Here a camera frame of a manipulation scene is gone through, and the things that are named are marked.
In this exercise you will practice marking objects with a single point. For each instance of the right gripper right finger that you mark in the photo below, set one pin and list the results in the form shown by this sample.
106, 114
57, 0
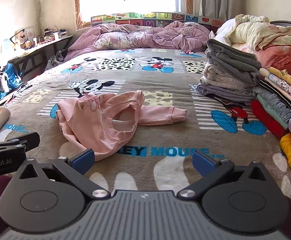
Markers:
212, 172

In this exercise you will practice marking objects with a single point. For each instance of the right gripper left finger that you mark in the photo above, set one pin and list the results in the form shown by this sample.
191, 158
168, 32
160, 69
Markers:
72, 171

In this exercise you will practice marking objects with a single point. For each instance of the pink child sweatshirt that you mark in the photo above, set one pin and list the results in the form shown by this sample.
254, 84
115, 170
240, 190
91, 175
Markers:
106, 122

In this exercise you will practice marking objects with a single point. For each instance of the Mickey Mouse fleece blanket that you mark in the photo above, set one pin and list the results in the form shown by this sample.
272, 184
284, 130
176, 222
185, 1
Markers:
157, 157

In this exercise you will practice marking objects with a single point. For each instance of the red folded garment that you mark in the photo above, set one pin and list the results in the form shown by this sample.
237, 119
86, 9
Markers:
270, 123

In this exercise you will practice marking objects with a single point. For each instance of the blue plastic bag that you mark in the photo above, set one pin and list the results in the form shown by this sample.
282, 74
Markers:
9, 80

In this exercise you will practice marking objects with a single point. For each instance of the lilac grey folded blanket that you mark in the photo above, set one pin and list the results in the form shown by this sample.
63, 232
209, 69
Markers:
225, 92

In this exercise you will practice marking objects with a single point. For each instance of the teal folded garment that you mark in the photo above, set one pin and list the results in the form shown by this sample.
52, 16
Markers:
282, 115

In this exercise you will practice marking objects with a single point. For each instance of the beige patterned folded blanket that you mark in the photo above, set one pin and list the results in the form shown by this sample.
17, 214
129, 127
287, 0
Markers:
213, 75

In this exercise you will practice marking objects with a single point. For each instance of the black side desk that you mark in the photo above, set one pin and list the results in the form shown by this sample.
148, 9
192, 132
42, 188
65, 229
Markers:
37, 57

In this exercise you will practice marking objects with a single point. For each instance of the dark grey folded blanket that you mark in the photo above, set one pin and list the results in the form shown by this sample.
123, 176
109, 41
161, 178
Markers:
240, 65

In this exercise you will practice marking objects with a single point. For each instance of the crumpled purple quilt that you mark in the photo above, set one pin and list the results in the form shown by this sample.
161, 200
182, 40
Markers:
186, 36

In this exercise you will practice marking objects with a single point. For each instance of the cream rumpled quilt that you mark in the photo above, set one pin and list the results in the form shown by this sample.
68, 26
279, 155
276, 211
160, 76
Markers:
258, 33

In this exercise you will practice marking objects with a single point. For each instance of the colourful alphabet headboard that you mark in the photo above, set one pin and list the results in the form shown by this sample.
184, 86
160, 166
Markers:
155, 19

